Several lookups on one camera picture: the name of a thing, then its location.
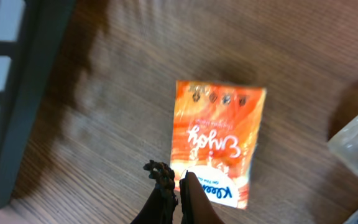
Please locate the grey plastic mesh basket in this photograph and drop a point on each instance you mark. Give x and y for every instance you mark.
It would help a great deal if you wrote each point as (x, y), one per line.
(31, 33)

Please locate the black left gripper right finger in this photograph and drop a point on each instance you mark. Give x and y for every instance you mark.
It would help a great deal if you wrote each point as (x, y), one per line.
(195, 205)

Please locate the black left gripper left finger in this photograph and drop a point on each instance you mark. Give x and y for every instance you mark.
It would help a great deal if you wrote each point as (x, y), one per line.
(161, 203)

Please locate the orange packaged item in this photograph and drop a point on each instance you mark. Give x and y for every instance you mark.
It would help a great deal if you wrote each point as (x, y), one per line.
(215, 131)

